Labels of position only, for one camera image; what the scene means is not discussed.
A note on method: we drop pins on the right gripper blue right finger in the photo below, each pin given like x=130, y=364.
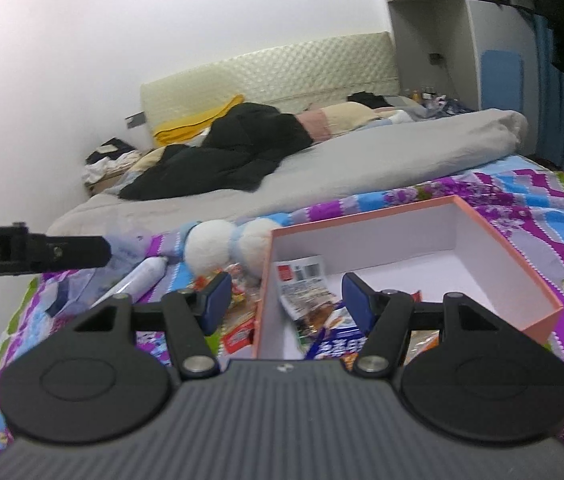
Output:
x=384, y=319

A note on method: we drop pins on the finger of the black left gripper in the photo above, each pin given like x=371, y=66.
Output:
x=47, y=254

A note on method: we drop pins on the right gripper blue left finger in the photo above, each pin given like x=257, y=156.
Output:
x=191, y=317

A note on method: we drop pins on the dark dried meat snack bag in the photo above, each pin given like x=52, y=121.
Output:
x=305, y=295

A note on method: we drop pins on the translucent blue zip bag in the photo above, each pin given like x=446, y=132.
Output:
x=78, y=291

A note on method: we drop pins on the floral purple bed sheet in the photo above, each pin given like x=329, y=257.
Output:
x=522, y=201

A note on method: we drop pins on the blue snack bag in box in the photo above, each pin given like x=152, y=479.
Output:
x=340, y=338

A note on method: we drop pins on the red foil snack packet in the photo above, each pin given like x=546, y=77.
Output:
x=238, y=326

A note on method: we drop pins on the white spray can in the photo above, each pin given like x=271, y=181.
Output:
x=139, y=281

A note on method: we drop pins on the blue white plush toy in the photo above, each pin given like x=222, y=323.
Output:
x=212, y=245

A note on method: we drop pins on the pink cardboard storage box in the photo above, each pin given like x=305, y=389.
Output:
x=433, y=247

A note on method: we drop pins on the grey duvet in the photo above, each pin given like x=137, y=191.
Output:
x=375, y=159

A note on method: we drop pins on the yellow cloth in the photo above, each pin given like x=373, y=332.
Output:
x=187, y=128

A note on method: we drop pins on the black clothing pile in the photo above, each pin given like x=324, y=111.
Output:
x=239, y=151

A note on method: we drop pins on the beige pillow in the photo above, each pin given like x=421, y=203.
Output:
x=328, y=122

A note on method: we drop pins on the cream quilted headboard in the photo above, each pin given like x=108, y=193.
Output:
x=289, y=78

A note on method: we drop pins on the blue chair back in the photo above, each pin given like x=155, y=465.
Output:
x=501, y=80

